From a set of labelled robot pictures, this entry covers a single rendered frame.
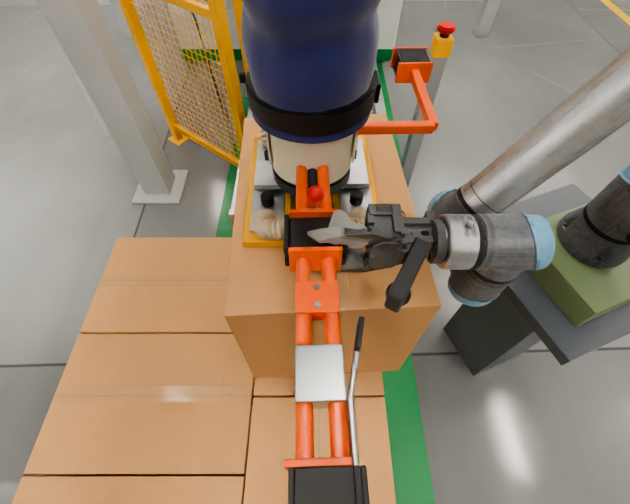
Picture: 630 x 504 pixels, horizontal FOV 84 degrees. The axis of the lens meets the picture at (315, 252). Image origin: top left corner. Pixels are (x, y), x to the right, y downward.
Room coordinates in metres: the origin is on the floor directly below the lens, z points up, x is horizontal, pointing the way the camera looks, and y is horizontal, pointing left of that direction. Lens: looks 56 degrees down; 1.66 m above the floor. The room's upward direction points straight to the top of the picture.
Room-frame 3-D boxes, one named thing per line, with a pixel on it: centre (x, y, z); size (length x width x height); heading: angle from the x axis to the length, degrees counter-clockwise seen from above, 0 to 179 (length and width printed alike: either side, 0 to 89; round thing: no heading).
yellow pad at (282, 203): (0.58, 0.10, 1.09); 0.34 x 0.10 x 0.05; 2
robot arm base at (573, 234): (0.60, -0.80, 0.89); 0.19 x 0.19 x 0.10
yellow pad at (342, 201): (0.59, -0.09, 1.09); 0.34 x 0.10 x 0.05; 2
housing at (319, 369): (0.12, -0.01, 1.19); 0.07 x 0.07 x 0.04; 2
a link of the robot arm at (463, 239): (0.33, -0.22, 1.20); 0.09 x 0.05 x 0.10; 0
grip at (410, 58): (0.90, -0.24, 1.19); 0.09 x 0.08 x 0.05; 92
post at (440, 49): (1.49, -0.51, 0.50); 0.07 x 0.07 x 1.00; 0
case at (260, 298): (0.57, -0.02, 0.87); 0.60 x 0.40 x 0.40; 3
